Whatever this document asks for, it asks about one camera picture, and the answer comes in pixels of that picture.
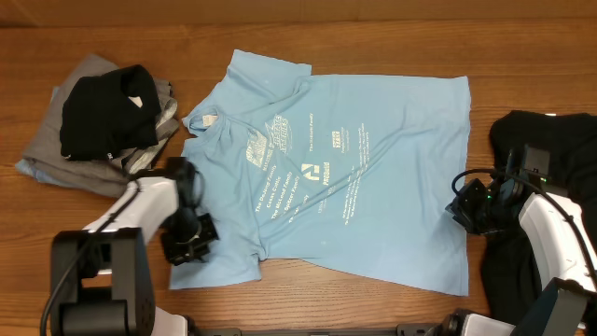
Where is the light blue printed t-shirt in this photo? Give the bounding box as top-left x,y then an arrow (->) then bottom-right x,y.
170,50 -> 471,296

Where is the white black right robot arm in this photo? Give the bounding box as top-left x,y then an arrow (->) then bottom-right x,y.
430,146 -> 596,335

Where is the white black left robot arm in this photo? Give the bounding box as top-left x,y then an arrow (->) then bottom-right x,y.
39,157 -> 218,336

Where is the black crumpled garment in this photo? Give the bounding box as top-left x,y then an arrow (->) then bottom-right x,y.
481,110 -> 596,325

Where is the black folded garment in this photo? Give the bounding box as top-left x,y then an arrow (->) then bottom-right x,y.
60,64 -> 161,161

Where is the grey folded garment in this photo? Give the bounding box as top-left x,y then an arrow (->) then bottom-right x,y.
17,54 -> 178,197

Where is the light blue folded garment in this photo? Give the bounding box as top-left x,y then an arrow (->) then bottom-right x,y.
15,86 -> 75,188

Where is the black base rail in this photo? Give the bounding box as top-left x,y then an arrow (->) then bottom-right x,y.
189,323 -> 441,336

